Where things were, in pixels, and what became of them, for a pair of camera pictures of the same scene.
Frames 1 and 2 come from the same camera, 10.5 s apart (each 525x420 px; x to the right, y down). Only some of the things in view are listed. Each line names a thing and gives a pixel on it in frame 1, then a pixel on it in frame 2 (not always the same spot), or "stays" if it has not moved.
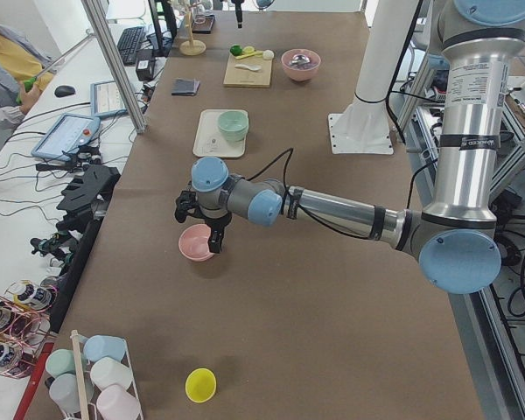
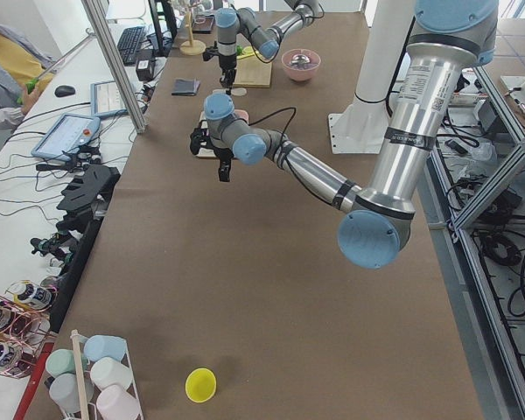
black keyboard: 129,43 stays
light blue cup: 97,346 stays
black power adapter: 144,66 stays
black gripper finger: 239,11 → 227,62
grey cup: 65,390 stays
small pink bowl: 193,242 → 241,114
